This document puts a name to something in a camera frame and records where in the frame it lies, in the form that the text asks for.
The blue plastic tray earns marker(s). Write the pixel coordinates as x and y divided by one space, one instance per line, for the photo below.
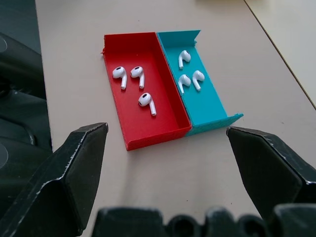
205 106

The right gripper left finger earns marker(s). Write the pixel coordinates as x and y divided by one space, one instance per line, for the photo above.
61 185

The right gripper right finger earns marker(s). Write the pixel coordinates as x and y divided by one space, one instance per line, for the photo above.
266 172

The red plastic tray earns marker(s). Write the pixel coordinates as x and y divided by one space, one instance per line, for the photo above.
133 124

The white earbud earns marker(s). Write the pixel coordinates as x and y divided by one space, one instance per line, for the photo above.
198 76
145 100
184 81
119 73
137 72
185 56

